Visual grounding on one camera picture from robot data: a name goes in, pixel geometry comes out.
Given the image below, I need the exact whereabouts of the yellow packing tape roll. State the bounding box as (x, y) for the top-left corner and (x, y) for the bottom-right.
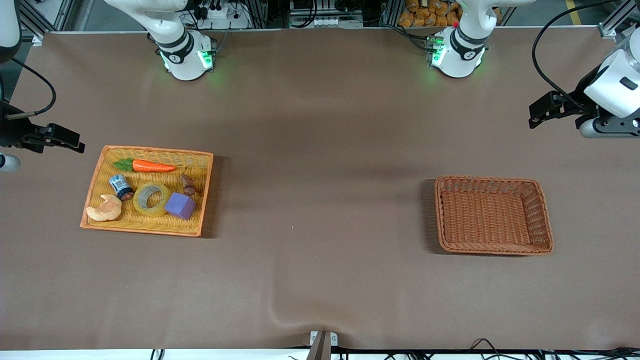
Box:
(132, 181), (172, 218)

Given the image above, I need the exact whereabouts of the small blue white can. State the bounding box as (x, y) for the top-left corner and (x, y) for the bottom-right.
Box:
(109, 174), (135, 202)

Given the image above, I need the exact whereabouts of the toy croissant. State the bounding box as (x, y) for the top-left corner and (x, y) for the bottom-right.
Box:
(86, 194), (123, 222)

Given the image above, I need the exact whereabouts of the orange toy carrot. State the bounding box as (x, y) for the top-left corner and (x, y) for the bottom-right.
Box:
(113, 158), (178, 174)

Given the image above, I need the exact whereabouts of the brown wicker basket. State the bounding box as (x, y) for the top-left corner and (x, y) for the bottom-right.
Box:
(434, 175), (554, 256)

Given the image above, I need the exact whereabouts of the orange yellow woven tray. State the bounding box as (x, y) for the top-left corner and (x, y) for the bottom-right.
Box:
(80, 145), (214, 237)

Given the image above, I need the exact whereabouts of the small brown toy root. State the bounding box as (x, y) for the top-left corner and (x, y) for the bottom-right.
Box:
(180, 167), (203, 197)

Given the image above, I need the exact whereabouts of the purple cube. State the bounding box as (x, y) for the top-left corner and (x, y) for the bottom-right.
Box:
(164, 192), (197, 221)

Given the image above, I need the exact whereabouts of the bag of orange buns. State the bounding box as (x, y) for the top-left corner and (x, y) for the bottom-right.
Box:
(398, 0), (463, 28)

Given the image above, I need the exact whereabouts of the white power strip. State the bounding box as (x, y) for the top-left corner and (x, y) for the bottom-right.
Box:
(196, 0), (252, 30)

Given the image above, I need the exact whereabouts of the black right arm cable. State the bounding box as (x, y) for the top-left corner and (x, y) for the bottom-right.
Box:
(6, 56), (57, 121)

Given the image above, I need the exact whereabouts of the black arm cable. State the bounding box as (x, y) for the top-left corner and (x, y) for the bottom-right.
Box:
(531, 0), (616, 108)
(6, 56), (57, 121)

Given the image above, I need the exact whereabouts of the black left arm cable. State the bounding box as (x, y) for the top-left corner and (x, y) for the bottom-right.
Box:
(531, 0), (616, 108)

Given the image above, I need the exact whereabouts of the thick black cable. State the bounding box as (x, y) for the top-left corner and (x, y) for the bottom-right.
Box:
(345, 337), (640, 360)

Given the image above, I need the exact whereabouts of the metal table edge bracket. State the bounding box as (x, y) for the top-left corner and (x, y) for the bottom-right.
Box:
(309, 330), (339, 360)

